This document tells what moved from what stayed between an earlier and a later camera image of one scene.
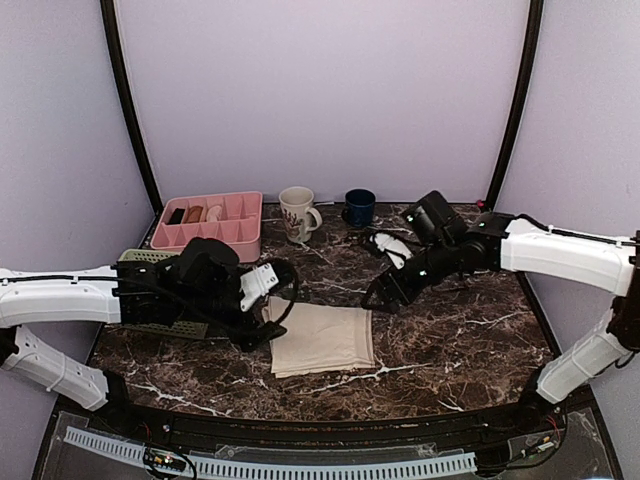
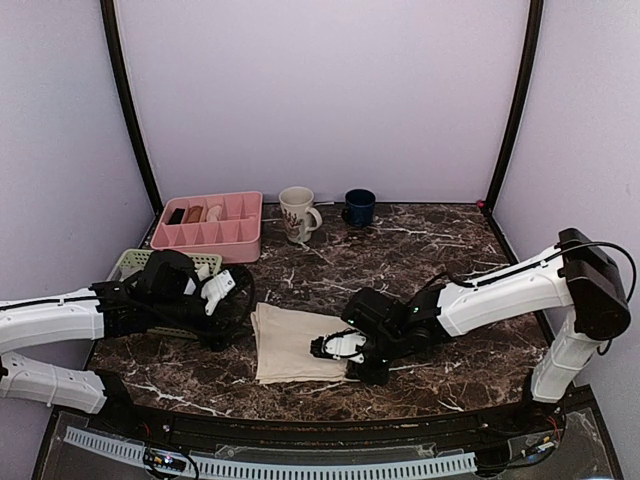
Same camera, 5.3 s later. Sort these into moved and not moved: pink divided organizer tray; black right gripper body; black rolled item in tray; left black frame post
Moved: black right gripper body
Not moved: left black frame post; black rolled item in tray; pink divided organizer tray
